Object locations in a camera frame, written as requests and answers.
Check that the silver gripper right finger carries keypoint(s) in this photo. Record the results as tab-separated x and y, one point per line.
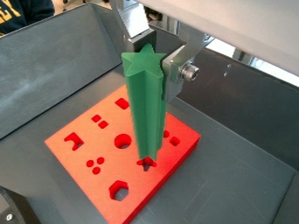
177	64

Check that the green star-shaped peg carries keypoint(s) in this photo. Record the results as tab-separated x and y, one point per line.
144	83

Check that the grey bin enclosure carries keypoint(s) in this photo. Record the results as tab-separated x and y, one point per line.
60	66

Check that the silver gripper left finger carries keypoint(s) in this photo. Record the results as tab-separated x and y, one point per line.
129	13

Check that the black curved holder bracket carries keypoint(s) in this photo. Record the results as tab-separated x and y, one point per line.
15	208

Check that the person in navy shirt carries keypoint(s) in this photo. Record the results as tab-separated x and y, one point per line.
19	13

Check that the red shape-sorting block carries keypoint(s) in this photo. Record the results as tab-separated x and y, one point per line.
96	150

